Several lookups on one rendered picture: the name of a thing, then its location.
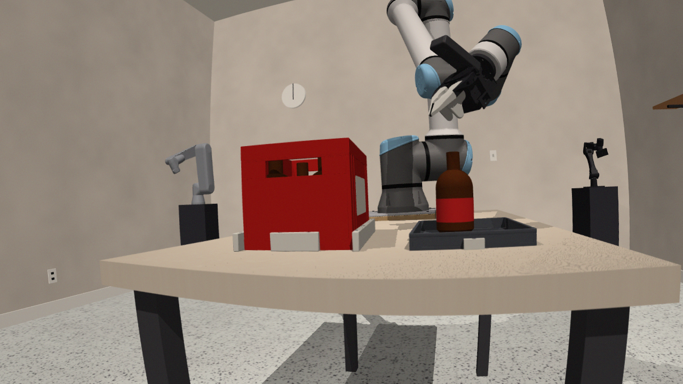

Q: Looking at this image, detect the red box with cut-out openings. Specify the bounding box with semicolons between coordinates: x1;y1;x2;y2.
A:
241;138;369;250

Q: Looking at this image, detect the brown bottle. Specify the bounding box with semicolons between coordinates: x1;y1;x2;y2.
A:
435;151;474;232
297;162;308;176
313;157;322;175
267;161;288;178

